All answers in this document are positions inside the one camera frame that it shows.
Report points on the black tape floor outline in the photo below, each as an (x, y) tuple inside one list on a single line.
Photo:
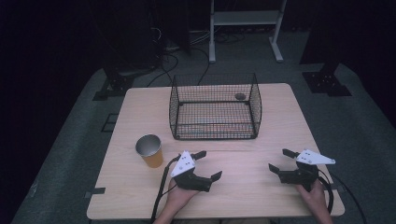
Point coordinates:
[(109, 123)]

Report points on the small dark round object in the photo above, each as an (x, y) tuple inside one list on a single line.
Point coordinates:
[(239, 96)]

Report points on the black stand base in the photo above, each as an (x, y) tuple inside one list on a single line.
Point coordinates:
[(327, 82), (115, 87)]

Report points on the person's left hand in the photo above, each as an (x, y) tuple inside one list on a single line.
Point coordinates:
[(179, 196)]

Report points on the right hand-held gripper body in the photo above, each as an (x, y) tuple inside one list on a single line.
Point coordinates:
[(300, 175)]

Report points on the black tape strip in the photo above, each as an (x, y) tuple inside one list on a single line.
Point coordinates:
[(95, 192)]

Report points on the person's right hand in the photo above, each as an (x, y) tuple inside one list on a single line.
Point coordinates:
[(316, 197)]

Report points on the orange cup with silver inside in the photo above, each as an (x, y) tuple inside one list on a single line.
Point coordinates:
[(152, 155)]

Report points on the white metal stand frame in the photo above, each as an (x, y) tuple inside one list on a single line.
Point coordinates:
[(246, 18)]

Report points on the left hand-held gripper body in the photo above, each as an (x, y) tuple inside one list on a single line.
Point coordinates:
[(183, 165)]

